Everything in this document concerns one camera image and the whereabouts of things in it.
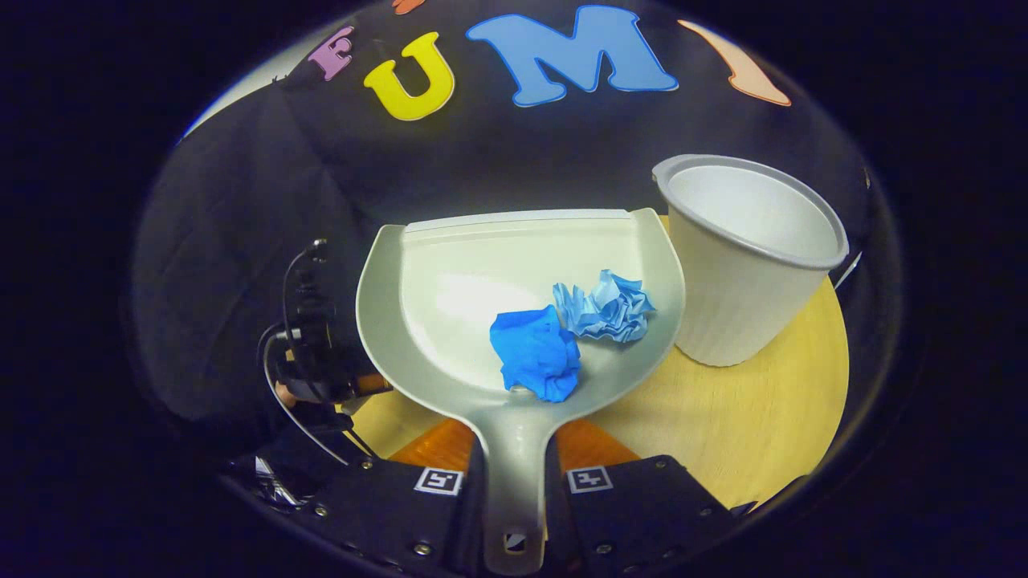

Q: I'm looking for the black backdrop cloth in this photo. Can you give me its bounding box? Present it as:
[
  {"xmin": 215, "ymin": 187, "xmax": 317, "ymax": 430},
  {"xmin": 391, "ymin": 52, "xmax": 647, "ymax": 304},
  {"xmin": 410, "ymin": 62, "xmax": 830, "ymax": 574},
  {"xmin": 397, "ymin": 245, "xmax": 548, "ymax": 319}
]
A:
[{"xmin": 133, "ymin": 0, "xmax": 900, "ymax": 450}]

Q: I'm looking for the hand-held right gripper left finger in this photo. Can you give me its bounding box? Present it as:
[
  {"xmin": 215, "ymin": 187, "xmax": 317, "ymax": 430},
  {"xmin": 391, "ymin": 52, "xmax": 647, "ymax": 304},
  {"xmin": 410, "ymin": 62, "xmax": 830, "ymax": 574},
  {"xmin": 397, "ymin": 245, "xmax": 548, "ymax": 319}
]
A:
[{"xmin": 309, "ymin": 417, "xmax": 485, "ymax": 578}]

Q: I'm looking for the dark blue paper ball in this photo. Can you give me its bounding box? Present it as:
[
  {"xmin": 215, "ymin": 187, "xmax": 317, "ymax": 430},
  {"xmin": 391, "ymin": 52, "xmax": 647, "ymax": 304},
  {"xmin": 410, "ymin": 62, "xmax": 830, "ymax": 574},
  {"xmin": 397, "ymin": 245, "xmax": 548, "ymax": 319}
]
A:
[{"xmin": 490, "ymin": 305, "xmax": 581, "ymax": 403}]

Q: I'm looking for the small grey dustpan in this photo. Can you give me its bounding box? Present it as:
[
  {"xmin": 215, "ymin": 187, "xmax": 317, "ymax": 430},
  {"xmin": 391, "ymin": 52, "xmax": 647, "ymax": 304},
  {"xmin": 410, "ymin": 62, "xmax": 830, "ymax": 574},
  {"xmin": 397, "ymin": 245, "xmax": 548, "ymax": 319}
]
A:
[{"xmin": 356, "ymin": 208, "xmax": 686, "ymax": 576}]

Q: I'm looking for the light blue paper ball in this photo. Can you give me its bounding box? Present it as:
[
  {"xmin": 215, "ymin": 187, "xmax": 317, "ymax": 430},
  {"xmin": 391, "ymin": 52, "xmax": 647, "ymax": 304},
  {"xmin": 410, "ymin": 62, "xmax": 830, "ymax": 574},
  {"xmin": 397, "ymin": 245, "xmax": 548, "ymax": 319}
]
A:
[{"xmin": 553, "ymin": 270, "xmax": 656, "ymax": 344}]

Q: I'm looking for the white ribbed garbage bin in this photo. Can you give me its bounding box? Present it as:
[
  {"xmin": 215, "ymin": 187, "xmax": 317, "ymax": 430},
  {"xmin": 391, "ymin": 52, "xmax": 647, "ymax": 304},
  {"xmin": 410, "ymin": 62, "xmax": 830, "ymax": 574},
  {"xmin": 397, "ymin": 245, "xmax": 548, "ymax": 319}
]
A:
[{"xmin": 652, "ymin": 154, "xmax": 851, "ymax": 368}]

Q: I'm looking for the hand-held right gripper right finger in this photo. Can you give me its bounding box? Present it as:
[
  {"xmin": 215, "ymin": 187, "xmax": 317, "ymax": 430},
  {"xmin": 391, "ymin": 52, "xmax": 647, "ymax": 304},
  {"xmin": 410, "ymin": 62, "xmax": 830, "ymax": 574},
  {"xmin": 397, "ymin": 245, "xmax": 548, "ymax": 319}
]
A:
[{"xmin": 546, "ymin": 419, "xmax": 732, "ymax": 578}]

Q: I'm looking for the black cable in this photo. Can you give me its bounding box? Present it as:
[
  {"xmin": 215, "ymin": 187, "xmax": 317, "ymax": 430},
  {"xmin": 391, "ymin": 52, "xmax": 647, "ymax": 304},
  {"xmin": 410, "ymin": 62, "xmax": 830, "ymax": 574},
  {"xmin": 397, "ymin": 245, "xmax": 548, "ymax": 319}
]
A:
[{"xmin": 261, "ymin": 321, "xmax": 378, "ymax": 466}]

